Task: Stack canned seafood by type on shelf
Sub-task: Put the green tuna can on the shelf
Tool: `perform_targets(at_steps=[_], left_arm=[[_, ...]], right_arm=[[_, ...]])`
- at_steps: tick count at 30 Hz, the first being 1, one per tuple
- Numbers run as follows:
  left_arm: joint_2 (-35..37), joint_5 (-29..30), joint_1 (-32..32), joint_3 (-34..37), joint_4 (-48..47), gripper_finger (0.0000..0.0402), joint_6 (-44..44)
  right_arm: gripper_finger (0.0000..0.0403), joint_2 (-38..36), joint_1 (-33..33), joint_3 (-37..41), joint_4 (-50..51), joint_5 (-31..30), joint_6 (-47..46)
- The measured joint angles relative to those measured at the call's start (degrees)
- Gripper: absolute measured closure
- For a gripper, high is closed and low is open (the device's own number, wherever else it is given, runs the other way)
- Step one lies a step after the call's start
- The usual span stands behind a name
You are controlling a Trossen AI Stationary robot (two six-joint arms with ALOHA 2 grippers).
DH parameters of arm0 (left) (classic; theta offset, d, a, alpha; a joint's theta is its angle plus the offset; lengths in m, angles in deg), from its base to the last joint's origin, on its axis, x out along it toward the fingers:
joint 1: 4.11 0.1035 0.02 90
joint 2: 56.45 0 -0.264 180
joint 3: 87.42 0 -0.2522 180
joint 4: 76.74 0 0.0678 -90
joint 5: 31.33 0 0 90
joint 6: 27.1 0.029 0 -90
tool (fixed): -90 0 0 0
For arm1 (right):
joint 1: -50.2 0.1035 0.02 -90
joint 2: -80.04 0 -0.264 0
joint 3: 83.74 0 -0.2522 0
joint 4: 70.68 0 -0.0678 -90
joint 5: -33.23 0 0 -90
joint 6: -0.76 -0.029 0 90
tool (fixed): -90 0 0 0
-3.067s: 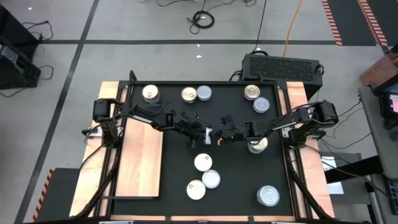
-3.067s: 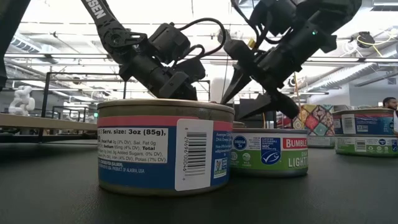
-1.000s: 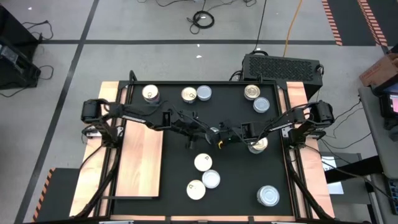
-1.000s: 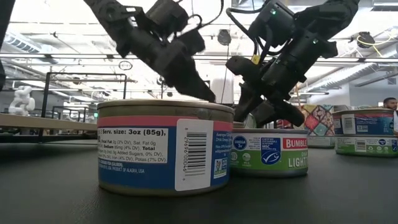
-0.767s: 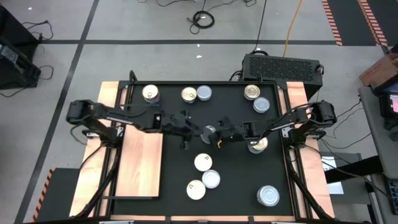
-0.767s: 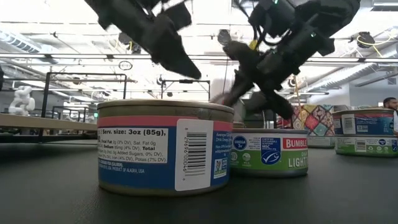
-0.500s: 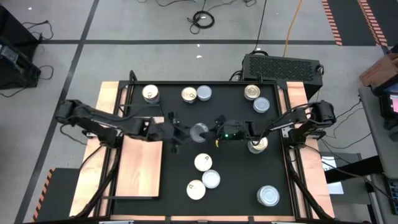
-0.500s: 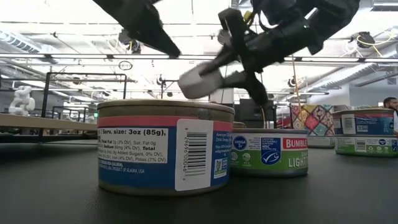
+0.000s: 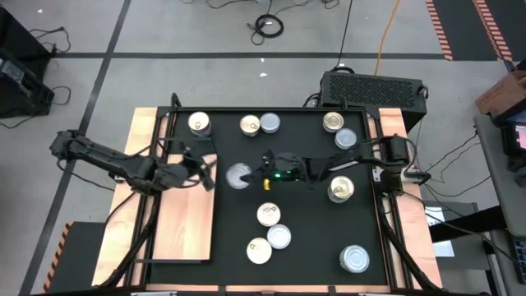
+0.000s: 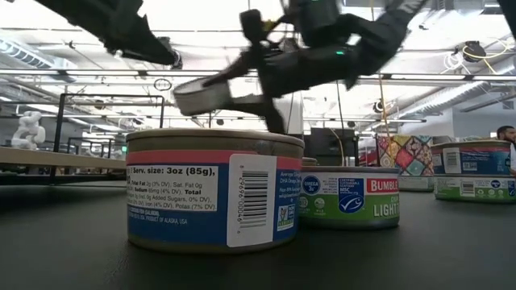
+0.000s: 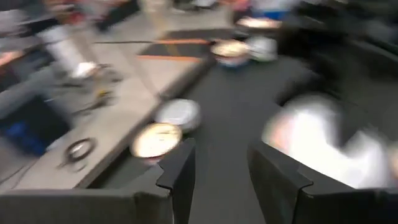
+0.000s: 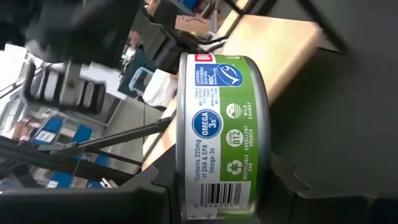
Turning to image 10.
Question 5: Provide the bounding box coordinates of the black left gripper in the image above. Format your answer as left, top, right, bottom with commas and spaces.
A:
100, 0, 178, 67

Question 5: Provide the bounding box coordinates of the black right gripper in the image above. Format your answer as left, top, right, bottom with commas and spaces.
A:
201, 10, 360, 135

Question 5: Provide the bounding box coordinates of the blue red salmon can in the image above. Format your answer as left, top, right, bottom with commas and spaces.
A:
125, 127, 306, 255
430, 139, 513, 177

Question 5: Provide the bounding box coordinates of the light wooden shelf board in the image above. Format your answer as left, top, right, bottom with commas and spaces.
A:
0, 145, 127, 171

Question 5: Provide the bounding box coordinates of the white pillar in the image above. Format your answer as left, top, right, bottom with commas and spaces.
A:
277, 90, 305, 136

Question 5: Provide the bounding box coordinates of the long ceiling light bar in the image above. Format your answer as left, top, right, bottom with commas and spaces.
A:
0, 68, 516, 81

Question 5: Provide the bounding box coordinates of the black computer case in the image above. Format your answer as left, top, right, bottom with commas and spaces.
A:
302, 127, 360, 167

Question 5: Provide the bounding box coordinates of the white robot figure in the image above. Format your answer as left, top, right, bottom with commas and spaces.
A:
10, 110, 47, 149

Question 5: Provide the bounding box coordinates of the colourful patchwork quilt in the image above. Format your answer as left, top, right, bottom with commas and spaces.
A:
375, 134, 435, 178

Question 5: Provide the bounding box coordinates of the person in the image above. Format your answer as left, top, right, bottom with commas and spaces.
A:
495, 125, 516, 176

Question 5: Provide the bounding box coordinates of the black hanging cable loop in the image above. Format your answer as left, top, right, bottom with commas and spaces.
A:
152, 77, 173, 93

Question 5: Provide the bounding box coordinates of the black metal frame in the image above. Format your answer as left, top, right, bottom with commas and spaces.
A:
48, 93, 166, 187

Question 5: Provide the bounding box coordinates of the thin black cable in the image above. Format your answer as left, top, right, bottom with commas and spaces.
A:
335, 80, 346, 131

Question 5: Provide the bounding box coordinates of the silver ventilation duct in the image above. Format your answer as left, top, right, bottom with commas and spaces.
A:
0, 38, 78, 84

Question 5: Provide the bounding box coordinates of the yellow cable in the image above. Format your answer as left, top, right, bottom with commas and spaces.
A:
368, 0, 393, 140

